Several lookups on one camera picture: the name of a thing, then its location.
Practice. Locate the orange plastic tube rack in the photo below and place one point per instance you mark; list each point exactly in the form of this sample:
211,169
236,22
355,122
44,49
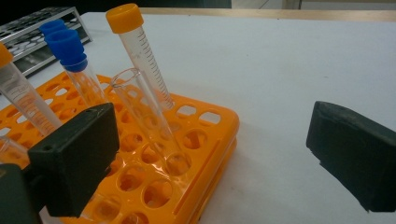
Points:
196,124

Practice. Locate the clear test tube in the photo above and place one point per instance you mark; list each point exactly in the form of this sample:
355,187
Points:
12,152
146,118

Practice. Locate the metal tube rack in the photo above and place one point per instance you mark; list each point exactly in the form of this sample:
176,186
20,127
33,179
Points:
37,51

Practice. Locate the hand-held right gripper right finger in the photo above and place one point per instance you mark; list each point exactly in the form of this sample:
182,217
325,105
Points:
358,155

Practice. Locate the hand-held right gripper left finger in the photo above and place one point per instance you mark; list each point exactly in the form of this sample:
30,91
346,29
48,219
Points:
77,161

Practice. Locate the orange cap graduated tube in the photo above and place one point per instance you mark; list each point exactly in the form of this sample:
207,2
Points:
25,96
124,18

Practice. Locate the blue cap test tube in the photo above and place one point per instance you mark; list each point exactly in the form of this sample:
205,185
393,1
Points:
67,46
53,26

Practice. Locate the wooden table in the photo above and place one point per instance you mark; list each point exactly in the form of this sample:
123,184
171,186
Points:
280,15

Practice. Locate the white board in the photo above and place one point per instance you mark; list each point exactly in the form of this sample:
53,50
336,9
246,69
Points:
280,62

